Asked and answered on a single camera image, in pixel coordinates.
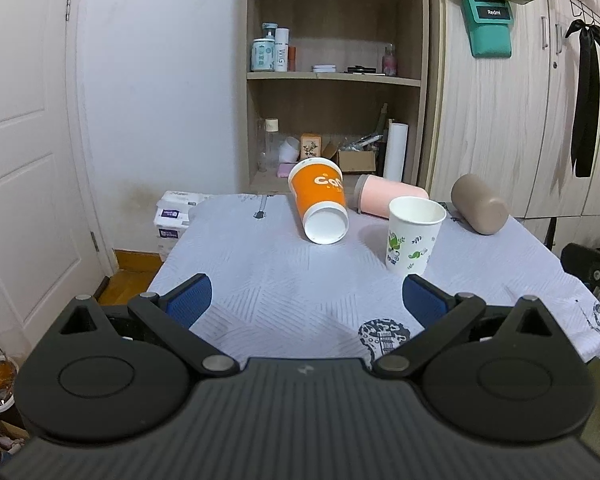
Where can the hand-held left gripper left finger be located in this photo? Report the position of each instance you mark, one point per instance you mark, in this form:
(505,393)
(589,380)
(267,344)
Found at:
(192,302)

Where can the white door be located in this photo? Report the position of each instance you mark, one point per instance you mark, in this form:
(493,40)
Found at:
(20,160)

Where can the teal white pump bottle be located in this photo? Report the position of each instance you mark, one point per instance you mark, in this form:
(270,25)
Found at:
(263,55)

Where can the orange paper cup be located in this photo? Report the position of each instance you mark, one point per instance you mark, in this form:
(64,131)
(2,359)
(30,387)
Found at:
(317,190)

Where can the small orange bottle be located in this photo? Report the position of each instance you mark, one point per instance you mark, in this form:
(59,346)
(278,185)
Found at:
(291,59)

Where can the pink cup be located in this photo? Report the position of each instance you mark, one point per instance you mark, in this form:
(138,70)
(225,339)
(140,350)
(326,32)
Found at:
(387,197)

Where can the clear bottle beige cap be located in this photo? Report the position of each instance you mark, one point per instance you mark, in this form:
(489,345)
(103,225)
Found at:
(271,145)

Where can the pink sponge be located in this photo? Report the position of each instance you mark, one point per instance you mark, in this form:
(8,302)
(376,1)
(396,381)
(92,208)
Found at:
(286,169)

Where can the white paper cup green print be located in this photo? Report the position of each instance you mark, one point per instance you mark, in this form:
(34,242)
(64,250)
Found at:
(412,240)

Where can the black ribbon bow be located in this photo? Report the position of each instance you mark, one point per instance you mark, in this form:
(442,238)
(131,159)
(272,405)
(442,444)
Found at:
(585,100)

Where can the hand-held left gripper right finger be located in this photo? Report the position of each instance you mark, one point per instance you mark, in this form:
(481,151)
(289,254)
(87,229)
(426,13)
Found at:
(422,302)

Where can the white round tin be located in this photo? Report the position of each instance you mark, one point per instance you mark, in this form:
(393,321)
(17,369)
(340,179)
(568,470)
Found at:
(324,68)

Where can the small floral box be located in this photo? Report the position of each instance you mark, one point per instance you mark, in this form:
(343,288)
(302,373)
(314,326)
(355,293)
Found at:
(311,147)

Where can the small white cup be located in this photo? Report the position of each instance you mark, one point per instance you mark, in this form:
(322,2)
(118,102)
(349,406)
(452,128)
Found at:
(289,150)

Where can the cardboard box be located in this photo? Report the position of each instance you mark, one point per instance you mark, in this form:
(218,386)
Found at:
(357,161)

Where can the white tube bottle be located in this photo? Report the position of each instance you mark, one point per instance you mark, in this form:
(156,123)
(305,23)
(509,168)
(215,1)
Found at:
(281,52)

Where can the brown cup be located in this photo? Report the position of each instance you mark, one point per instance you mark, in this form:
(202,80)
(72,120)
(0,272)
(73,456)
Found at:
(480,205)

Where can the wooden bookshelf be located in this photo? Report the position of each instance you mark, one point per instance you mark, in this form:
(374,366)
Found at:
(340,105)

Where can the wooden wardrobe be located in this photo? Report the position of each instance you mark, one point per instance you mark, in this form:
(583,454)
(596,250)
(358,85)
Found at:
(505,135)

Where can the flat black item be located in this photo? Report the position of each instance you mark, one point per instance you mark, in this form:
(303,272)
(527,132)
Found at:
(365,70)

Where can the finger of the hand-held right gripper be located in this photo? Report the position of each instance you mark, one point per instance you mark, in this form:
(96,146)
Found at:
(582,260)

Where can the printed white tablecloth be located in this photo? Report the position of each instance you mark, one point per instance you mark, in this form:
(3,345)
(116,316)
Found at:
(280,285)

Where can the white paper roll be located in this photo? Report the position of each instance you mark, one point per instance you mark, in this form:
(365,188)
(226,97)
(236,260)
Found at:
(396,152)

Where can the pink bottle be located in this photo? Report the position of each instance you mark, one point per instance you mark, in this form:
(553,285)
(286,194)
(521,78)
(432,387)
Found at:
(389,62)

